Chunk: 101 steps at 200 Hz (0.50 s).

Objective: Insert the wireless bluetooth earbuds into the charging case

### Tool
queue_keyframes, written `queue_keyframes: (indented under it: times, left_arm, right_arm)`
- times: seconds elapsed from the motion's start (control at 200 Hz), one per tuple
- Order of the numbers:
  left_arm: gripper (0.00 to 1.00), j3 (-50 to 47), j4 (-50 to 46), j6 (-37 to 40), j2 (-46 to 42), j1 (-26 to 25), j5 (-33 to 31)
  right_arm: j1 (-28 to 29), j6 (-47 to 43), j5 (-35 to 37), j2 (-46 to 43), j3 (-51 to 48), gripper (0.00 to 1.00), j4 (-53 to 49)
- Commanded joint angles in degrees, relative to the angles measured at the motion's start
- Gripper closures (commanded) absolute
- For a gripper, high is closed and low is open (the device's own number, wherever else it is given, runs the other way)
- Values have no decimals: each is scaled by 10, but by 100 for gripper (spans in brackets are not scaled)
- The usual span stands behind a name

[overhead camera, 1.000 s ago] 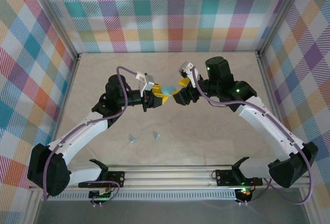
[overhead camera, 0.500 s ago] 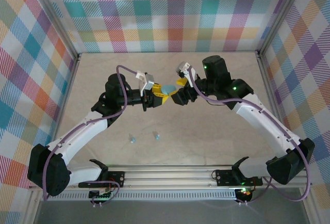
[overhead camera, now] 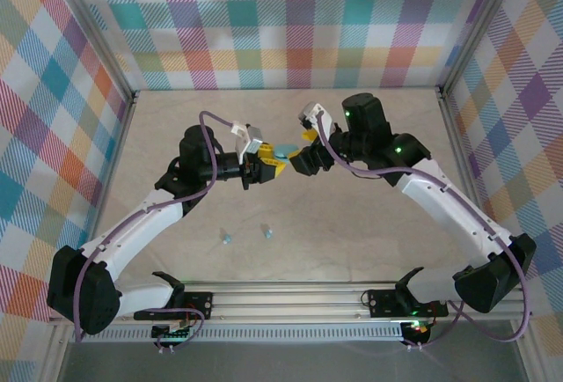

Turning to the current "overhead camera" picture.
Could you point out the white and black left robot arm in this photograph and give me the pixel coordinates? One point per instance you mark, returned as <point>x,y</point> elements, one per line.
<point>145,228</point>

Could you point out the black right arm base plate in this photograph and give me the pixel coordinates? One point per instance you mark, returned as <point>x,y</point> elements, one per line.
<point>382,303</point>

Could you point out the aluminium frame post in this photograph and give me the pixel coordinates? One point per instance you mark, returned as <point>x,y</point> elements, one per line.
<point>96,25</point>
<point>481,25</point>

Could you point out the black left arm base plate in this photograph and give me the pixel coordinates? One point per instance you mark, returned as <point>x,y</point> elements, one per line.
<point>198,305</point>

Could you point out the light blue earbud charging case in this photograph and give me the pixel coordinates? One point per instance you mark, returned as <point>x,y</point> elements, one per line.
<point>285,149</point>

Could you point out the aluminium side rail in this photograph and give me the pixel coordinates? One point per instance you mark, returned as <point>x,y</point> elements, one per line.
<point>115,157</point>
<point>462,157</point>

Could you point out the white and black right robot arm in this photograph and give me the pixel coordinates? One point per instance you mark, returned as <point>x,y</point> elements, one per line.
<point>448,206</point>

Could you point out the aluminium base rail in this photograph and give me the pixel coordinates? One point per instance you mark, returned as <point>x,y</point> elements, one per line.
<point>286,303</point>

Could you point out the black circuit board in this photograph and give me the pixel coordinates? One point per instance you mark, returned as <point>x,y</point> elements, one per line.
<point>173,333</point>
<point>415,328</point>

